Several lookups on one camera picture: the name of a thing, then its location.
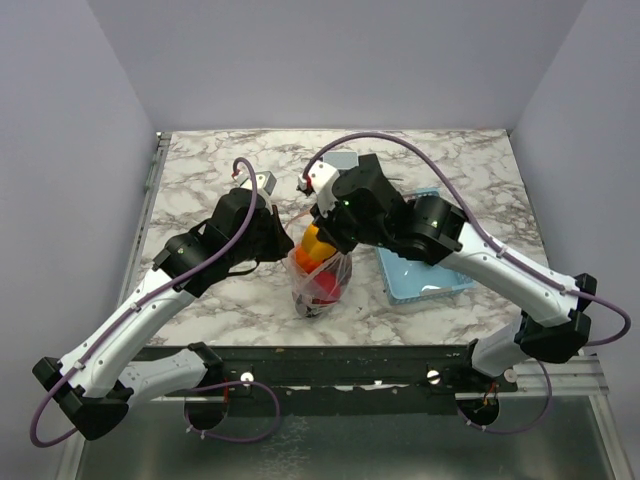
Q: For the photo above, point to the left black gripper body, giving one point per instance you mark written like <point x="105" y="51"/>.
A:
<point x="267" y="245"/>

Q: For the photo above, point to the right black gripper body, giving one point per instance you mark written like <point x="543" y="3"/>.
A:
<point x="342" y="233"/>

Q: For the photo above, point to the yellow bell pepper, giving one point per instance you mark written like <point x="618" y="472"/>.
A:
<point x="316" y="248"/>

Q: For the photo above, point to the clear pink zip top bag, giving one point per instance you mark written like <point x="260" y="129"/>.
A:
<point x="339" y="264"/>

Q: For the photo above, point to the red apple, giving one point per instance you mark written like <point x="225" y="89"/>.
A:
<point x="324" y="288"/>

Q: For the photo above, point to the blue plastic basket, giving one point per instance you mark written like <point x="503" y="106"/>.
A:
<point x="406" y="281"/>

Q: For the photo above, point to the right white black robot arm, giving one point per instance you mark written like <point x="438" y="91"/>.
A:
<point x="552" y="326"/>

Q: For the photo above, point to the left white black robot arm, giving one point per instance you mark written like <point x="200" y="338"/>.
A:
<point x="97" y="383"/>

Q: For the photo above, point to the small grey white box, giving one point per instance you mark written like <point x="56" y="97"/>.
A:
<point x="341" y="160"/>

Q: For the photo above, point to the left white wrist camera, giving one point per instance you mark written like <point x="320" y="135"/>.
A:
<point x="266" y="182"/>

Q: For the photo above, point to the aluminium side rail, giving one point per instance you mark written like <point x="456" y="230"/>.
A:
<point x="150" y="190"/>

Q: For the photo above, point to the black mounting rail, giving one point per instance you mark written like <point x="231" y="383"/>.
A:
<point x="347" y="381"/>

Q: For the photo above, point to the aluminium front rail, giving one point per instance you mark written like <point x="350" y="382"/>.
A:
<point x="580" y="376"/>

